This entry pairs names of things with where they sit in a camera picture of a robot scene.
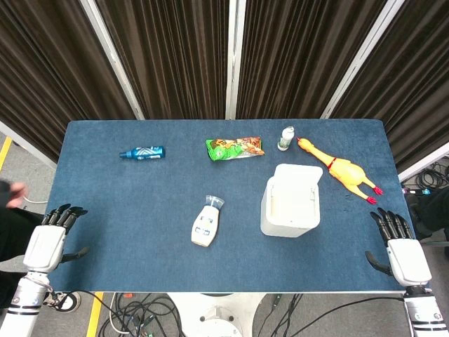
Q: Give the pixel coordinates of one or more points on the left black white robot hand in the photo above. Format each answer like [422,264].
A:
[45,245]

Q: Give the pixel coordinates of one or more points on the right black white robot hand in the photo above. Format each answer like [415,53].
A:
[407,258]

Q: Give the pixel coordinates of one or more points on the bystander bare hand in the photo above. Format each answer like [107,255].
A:
[17,194]

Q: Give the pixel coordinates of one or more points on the white plastic container lid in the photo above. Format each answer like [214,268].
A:
[298,173]

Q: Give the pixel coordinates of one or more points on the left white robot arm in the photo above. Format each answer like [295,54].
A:
[26,303]

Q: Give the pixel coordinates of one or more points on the white square container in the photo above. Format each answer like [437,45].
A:
[291,214]

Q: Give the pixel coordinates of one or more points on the bystander black clothing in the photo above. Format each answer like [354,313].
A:
[14,231]

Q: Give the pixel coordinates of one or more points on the white black sneaker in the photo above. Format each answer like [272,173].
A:
[63,301]

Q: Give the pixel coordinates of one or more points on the power strip with plugs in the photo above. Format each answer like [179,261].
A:
[415,191]

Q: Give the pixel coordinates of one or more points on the yellow rubber chicken toy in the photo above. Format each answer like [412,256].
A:
[345,170]

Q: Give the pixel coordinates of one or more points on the blue table cover cloth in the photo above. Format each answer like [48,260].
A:
[158,210]

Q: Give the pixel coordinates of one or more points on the dark brown curtain panel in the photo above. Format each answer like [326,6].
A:
[410,87]
[301,56]
[168,56]
[52,70]

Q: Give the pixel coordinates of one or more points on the blue metallic bottle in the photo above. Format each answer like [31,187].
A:
[145,153]

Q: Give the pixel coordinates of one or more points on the white squeeze sauce bottle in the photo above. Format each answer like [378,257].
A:
[205,224]

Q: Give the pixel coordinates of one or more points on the small white bottle green label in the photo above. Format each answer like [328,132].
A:
[285,139]

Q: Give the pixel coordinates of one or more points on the green orange snack bag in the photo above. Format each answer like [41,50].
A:
[233,148]

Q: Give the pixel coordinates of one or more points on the white partition base rail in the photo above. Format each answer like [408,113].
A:
[24,144]
[424,161]

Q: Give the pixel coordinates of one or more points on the white partition frame post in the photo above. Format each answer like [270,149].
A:
[234,56]
[112,59]
[361,59]

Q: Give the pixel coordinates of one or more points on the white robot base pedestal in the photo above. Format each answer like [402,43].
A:
[215,316]

